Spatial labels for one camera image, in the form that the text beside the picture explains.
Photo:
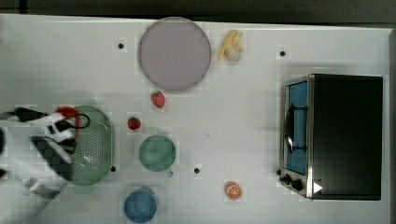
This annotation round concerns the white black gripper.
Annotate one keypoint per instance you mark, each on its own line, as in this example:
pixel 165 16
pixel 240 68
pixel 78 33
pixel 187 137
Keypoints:
pixel 54 125

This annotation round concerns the red ketchup bottle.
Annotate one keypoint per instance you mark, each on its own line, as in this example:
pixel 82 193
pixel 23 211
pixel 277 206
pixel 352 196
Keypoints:
pixel 72 115

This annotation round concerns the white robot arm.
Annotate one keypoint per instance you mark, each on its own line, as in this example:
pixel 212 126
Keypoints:
pixel 35 165

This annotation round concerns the green oval strainer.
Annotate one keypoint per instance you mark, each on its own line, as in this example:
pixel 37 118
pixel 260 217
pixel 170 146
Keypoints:
pixel 94 153

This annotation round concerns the red toy strawberry lower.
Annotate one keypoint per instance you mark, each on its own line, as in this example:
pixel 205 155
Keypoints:
pixel 134 123

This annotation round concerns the red toy strawberry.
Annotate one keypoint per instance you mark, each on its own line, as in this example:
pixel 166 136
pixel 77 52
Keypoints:
pixel 158 99
pixel 134 123

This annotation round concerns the green mug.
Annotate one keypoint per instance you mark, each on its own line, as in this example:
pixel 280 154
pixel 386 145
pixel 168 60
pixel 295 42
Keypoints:
pixel 157 153

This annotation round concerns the red toy strawberry upper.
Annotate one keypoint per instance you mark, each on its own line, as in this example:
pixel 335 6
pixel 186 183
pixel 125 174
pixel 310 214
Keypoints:
pixel 158 99

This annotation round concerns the blue cup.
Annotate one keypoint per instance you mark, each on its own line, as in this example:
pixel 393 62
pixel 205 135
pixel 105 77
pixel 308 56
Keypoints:
pixel 141 205

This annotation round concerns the grey round plate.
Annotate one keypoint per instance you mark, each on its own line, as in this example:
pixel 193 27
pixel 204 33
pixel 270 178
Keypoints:
pixel 174 54

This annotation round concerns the orange slice toy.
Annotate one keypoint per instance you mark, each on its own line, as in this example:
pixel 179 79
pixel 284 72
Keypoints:
pixel 233 191

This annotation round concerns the yellow toy banana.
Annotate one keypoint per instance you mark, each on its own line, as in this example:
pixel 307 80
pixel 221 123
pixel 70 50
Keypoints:
pixel 231 49

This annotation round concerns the silver black toaster oven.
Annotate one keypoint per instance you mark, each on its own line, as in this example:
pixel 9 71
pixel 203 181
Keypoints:
pixel 332 137

